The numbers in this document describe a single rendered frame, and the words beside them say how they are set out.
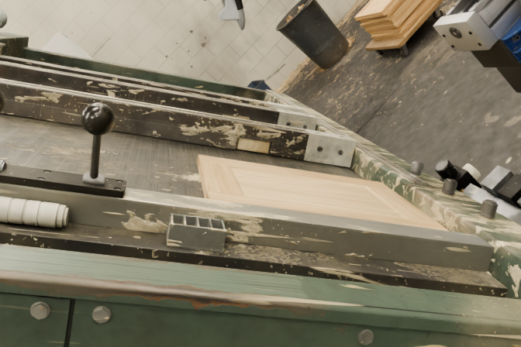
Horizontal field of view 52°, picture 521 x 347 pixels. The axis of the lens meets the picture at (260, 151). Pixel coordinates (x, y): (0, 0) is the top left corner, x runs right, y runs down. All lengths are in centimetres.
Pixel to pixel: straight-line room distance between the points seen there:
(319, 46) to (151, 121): 430
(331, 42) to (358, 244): 480
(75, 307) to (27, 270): 5
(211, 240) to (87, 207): 16
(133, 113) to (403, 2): 324
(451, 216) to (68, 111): 84
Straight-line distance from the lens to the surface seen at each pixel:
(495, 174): 122
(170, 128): 128
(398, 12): 426
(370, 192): 110
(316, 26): 544
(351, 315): 50
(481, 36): 132
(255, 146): 131
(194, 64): 628
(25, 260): 49
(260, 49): 643
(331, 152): 135
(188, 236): 67
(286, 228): 72
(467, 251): 84
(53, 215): 67
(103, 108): 63
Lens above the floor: 145
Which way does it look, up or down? 16 degrees down
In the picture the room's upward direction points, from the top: 47 degrees counter-clockwise
